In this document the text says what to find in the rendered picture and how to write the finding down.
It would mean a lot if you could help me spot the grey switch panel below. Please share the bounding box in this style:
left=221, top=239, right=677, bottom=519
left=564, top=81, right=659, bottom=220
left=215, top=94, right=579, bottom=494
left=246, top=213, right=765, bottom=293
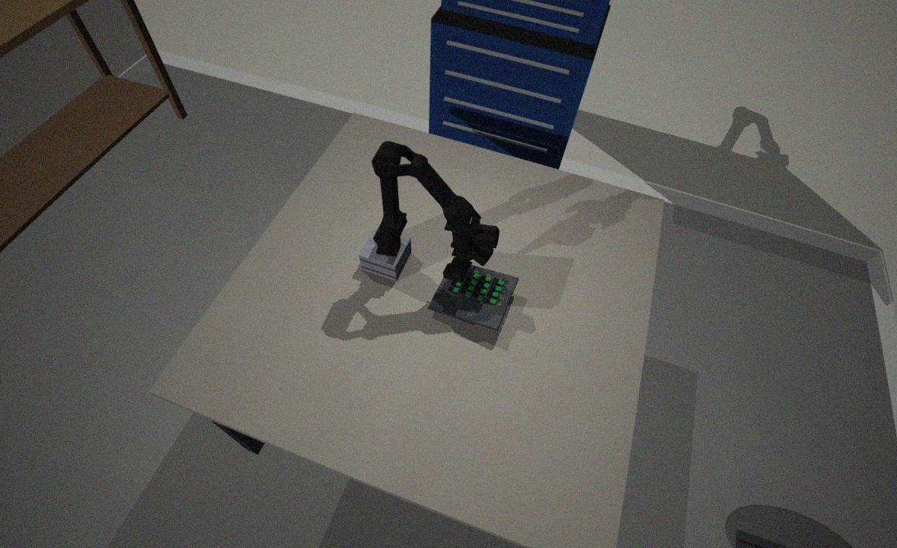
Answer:
left=428, top=265, right=519, bottom=331

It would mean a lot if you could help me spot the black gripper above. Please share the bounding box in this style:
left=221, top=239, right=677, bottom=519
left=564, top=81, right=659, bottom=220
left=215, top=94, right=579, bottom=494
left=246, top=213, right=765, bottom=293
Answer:
left=443, top=240, right=474, bottom=283

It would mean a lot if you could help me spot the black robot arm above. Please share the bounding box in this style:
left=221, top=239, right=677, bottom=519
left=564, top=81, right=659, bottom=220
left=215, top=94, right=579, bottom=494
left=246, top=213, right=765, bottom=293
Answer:
left=372, top=141, right=500, bottom=266

